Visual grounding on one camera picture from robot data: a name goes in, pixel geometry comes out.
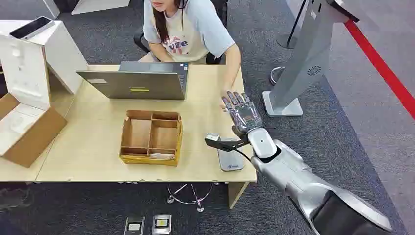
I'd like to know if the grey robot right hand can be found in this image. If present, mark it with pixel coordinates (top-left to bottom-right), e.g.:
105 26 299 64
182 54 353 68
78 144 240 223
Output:
221 91 264 137

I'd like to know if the grey round floor base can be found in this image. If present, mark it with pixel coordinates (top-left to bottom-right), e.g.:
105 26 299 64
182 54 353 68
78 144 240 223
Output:
270 66 286 86

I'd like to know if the grey card reader pad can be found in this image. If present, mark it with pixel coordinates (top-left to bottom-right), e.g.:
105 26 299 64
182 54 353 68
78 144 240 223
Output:
217 138 245 172

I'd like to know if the black stanchion pole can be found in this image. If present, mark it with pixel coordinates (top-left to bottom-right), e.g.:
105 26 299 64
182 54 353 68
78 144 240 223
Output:
276 0 309 50

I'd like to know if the person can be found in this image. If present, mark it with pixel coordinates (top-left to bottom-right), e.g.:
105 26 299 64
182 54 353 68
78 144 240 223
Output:
138 0 242 113

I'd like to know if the thin metal floor stand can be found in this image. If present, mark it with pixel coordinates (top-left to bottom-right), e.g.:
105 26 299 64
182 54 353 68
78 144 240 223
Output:
167 183 215 213

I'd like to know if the wooden compartment box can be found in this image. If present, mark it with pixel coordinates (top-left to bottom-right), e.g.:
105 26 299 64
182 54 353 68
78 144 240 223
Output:
119 109 184 167

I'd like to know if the grey laptop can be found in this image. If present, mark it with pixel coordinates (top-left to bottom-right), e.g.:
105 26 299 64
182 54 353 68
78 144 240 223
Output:
76 61 189 100

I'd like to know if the red barrier belt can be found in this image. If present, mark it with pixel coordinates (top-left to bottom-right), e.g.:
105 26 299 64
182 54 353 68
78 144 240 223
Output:
344 19 415 120

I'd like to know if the white board panel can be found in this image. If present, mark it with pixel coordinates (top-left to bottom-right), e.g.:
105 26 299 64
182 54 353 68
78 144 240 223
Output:
42 0 61 19
71 0 130 16

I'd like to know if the white carton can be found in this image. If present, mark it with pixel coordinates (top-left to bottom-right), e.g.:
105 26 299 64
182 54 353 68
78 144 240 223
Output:
0 19 89 95

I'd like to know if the brown cardboard box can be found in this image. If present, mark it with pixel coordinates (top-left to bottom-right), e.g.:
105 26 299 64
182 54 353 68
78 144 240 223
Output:
0 93 68 168

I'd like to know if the white moulded packing insert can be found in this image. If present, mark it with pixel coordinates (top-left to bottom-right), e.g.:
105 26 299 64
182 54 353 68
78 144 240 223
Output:
0 103 45 157
0 33 51 111

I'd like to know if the black smartphone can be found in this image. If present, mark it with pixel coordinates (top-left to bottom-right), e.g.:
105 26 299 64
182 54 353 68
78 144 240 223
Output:
9 16 56 41

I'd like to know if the black camera cable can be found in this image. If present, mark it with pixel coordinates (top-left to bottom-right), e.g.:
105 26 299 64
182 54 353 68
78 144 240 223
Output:
234 148 254 162

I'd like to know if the grey gate post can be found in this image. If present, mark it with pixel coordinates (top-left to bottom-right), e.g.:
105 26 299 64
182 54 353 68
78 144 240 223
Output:
262 0 361 118

